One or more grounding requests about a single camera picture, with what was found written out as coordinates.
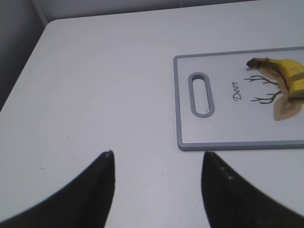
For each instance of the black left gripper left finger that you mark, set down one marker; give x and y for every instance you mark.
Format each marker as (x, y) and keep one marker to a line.
(85, 202)

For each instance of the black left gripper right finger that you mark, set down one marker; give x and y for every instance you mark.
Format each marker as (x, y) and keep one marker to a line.
(230, 201)

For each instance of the yellow banana cut piece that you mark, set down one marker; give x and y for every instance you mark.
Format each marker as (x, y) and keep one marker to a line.
(296, 89)

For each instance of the yellow banana stem half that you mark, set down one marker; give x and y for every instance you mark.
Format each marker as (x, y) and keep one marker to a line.
(290, 69)

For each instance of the white deer cutting board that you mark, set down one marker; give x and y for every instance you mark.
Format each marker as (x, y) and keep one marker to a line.
(221, 104)

